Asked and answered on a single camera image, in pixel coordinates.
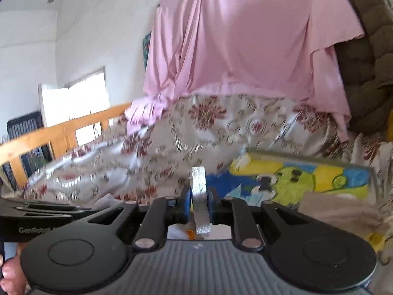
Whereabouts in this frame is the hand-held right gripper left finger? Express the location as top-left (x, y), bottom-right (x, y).
top-left (87, 186), bottom-right (193, 251)

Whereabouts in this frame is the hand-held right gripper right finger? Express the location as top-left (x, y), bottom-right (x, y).
top-left (207, 187), bottom-right (309, 251)

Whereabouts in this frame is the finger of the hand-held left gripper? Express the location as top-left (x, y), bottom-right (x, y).
top-left (0, 197), bottom-right (103, 217)

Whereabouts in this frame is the silver tray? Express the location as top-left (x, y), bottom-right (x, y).
top-left (190, 151), bottom-right (379, 241)

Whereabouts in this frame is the orange and blue patterned cloth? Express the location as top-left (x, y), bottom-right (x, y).
top-left (168, 224), bottom-right (203, 241)

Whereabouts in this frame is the person's left hand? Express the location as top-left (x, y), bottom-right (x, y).
top-left (0, 242), bottom-right (29, 295)

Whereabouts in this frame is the floral blanket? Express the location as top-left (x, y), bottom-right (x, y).
top-left (17, 94), bottom-right (393, 211)

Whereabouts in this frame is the black mesh crate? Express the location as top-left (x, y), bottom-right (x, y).
top-left (1, 111), bottom-right (53, 191)

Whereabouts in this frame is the cartoon print cloth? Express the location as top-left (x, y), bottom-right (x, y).
top-left (205, 157), bottom-right (373, 210)

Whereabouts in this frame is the bright window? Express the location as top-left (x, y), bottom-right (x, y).
top-left (38, 66), bottom-right (111, 148)

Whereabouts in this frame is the beige towel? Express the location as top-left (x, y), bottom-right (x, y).
top-left (298, 191), bottom-right (393, 244)

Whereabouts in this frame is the pink sheet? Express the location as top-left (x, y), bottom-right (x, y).
top-left (124, 0), bottom-right (366, 142)

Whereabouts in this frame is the olive quilted jacket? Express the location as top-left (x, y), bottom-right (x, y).
top-left (333, 0), bottom-right (393, 136)

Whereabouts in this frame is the wooden bed frame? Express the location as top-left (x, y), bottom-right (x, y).
top-left (0, 101), bottom-right (133, 191)

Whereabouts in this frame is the teal wall hanging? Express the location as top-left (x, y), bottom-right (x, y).
top-left (142, 31), bottom-right (153, 70)

